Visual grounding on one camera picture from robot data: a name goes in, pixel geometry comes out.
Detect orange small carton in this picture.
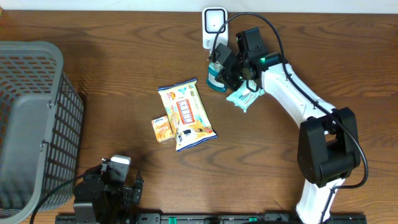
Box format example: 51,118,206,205
151,116,174,142

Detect blue mouthwash bottle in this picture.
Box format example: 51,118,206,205
206,62,227,93

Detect grey plastic shopping basket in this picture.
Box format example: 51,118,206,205
1,41,85,223

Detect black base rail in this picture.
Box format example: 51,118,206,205
55,212,367,224

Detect black right camera cable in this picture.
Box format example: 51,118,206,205
208,11,369,224

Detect yellow snack bag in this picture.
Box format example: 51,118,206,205
157,78,218,152

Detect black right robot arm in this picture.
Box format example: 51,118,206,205
210,28,366,223

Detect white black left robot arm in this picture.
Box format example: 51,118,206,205
73,160,144,224

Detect light green packet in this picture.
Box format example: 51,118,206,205
226,80,265,112

